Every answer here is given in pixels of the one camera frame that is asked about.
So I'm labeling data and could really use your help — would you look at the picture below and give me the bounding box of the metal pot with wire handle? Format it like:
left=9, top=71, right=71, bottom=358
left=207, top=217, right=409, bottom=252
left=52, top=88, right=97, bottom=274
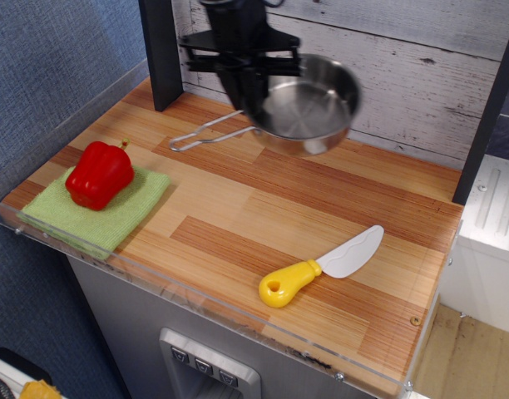
left=169, top=54, right=362, bottom=157

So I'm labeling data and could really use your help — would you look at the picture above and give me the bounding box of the dark right post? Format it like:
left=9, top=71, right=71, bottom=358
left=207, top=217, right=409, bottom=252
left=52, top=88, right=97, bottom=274
left=452, top=39, right=509, bottom=205

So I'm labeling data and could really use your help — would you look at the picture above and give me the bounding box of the yellow object at corner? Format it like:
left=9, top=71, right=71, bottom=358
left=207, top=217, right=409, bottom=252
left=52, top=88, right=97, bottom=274
left=19, top=380, right=62, bottom=399

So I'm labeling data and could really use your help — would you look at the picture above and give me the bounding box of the dark left post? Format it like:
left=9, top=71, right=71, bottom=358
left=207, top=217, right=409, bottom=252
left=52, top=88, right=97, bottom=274
left=138, top=0, right=184, bottom=111

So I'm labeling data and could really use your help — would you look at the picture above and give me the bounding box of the dark post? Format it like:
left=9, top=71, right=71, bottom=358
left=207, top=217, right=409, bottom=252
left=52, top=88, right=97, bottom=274
left=138, top=0, right=184, bottom=111
left=452, top=39, right=509, bottom=205

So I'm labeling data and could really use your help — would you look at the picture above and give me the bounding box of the silver dispenser panel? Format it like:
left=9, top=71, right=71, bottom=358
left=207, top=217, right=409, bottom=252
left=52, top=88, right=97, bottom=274
left=159, top=328, right=262, bottom=398

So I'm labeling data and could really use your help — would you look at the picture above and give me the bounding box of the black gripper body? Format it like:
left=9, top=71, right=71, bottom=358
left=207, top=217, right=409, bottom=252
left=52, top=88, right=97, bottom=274
left=180, top=1, right=300, bottom=76

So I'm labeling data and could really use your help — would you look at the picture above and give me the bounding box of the red bell pepper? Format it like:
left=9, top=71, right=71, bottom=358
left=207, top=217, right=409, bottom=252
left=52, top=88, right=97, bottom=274
left=65, top=139, right=135, bottom=211

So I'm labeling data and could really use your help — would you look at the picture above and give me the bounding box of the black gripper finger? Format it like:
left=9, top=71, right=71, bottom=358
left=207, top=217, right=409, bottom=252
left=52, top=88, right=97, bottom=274
left=254, top=69, right=271, bottom=108
left=217, top=68, right=257, bottom=115

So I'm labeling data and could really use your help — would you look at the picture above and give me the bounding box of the grey toy fridge cabinet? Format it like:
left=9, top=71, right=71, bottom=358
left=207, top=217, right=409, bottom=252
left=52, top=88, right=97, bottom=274
left=69, top=259, right=368, bottom=398

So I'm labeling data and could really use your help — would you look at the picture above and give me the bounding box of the green cloth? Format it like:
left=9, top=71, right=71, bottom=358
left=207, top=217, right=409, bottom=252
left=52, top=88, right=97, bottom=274
left=18, top=167, right=170, bottom=260

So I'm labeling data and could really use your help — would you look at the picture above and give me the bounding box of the yellow handled toy knife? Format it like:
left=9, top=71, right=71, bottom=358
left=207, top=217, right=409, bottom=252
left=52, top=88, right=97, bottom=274
left=258, top=225, right=384, bottom=308

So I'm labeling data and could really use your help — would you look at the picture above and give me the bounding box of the clear acrylic guard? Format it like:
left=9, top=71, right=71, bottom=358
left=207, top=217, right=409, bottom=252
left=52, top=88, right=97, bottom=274
left=0, top=66, right=450, bottom=398

